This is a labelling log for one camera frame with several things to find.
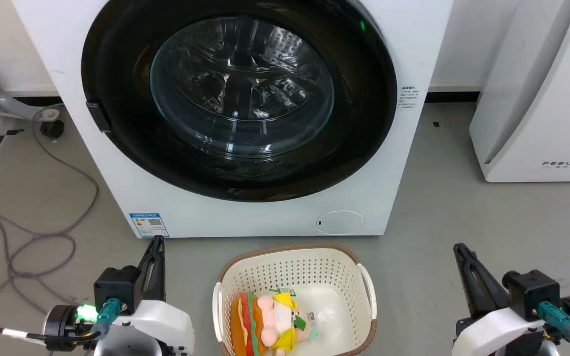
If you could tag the black caster wheel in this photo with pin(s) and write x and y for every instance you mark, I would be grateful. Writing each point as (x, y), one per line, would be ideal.
(51, 129)

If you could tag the white tower air purifier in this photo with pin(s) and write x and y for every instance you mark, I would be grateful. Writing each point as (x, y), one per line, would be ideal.
(537, 123)

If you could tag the white front-load washing machine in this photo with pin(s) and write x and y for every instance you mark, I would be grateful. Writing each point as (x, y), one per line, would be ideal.
(416, 59)

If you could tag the black rectangular block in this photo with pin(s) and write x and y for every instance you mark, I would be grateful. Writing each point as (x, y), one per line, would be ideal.
(98, 117)

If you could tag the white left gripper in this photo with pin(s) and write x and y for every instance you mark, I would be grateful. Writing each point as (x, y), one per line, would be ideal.
(164, 324)

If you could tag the small printed text label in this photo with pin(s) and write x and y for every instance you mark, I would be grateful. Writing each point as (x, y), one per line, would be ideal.
(408, 98)

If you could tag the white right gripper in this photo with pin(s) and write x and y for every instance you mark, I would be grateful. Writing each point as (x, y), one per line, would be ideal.
(493, 331)

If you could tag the black round glass washer door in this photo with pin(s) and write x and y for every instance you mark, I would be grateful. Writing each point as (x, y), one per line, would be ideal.
(117, 148)

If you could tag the cream perforated laundry basket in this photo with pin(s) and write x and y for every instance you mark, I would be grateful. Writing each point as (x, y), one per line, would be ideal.
(290, 267)

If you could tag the pink and yellow plush doll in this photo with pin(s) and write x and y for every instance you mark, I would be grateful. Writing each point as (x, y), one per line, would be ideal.
(277, 324)

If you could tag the plush burger toy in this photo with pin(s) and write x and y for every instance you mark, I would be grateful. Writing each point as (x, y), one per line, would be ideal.
(246, 326)

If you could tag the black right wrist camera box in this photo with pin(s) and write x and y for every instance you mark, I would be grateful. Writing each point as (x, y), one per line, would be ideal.
(532, 291)

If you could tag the blue energy label sticker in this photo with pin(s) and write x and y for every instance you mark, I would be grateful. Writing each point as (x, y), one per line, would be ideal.
(149, 225)

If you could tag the oval white filter hatch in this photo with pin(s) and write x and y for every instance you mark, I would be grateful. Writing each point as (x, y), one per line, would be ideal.
(340, 222)

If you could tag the black floor tape strips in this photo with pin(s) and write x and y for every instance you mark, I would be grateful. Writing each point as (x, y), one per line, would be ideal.
(12, 133)

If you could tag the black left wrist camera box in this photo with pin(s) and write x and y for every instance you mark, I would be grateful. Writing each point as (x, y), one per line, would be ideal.
(117, 284)

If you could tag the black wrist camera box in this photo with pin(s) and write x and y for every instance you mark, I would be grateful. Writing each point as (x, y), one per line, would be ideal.
(117, 284)
(532, 291)

